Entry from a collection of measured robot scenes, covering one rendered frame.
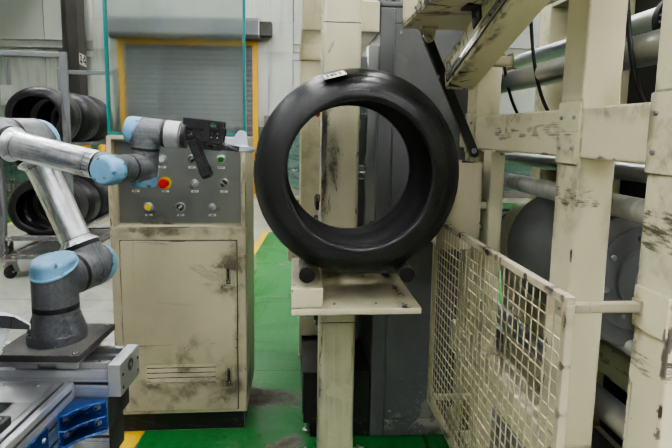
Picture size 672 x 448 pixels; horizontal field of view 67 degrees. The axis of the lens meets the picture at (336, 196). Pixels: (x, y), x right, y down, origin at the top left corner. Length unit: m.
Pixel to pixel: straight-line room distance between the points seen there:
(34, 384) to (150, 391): 0.90
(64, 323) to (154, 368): 0.89
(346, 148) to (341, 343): 0.70
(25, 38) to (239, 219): 10.47
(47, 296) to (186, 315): 0.84
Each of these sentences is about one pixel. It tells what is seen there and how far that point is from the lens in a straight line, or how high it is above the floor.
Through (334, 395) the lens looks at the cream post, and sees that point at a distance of 1.98.
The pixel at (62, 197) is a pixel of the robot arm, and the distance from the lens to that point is 1.68.
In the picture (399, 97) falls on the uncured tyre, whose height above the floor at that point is 1.39.
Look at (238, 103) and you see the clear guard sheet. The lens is 2.13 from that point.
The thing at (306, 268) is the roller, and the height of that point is 0.92.
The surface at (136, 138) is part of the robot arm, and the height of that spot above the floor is 1.27.
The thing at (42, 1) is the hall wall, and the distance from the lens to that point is 12.33.
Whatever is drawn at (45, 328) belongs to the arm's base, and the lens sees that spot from 1.57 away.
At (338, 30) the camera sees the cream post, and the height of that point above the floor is 1.63.
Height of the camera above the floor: 1.29
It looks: 7 degrees down
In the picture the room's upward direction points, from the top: 1 degrees clockwise
